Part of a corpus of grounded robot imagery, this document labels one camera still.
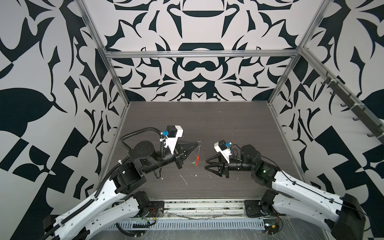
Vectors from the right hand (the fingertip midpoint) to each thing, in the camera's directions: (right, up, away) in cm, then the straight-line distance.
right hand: (207, 165), depth 66 cm
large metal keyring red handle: (-5, +6, -10) cm, 13 cm away
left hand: (-5, +12, -12) cm, 18 cm away
